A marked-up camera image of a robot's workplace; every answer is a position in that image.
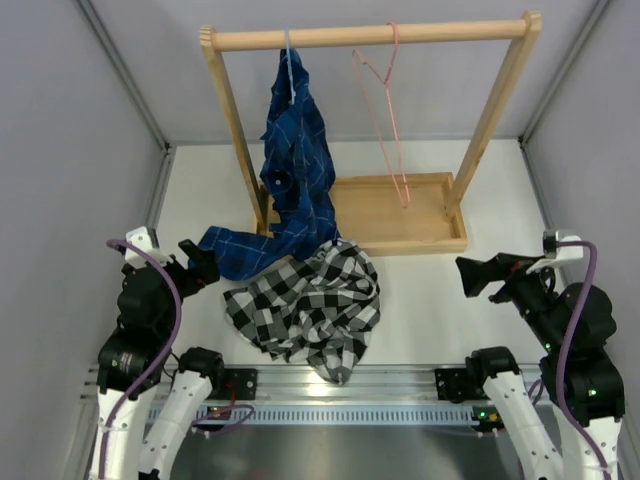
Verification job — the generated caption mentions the slotted cable duct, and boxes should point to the slotted cable duct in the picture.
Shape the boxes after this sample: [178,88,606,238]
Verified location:
[144,402,501,427]

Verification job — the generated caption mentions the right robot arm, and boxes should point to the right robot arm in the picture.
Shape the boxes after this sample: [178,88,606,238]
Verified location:
[456,238,625,479]

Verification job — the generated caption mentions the pink wire hanger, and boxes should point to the pink wire hanger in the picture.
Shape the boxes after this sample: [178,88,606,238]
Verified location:
[351,22,411,209]

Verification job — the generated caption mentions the wooden clothes rack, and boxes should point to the wooden clothes rack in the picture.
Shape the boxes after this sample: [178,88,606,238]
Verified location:
[199,11,542,256]

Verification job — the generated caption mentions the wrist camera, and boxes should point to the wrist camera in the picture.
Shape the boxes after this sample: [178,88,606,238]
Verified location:
[526,230,584,274]
[125,226,175,269]

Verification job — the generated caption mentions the light blue hanger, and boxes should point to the light blue hanger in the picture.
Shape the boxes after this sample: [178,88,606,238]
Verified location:
[284,28,296,106]

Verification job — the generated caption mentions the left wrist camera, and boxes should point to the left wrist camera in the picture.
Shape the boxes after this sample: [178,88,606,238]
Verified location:
[125,226,175,269]

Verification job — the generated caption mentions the aluminium mounting rail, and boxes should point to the aluminium mounting rail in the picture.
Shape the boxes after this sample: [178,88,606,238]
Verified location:
[79,363,576,402]

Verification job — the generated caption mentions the blue plaid shirt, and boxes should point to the blue plaid shirt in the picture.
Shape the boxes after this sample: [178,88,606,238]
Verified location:
[199,49,339,281]

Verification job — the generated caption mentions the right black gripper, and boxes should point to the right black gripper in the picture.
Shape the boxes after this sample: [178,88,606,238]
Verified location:
[455,252,565,352]

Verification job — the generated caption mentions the black white checked shirt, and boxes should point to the black white checked shirt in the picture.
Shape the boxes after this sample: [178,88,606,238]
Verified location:
[224,238,381,385]

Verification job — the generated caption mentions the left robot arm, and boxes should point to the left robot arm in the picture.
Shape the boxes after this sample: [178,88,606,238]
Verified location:
[89,239,226,479]

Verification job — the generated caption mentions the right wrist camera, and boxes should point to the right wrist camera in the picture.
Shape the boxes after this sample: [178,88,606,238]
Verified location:
[526,230,584,274]

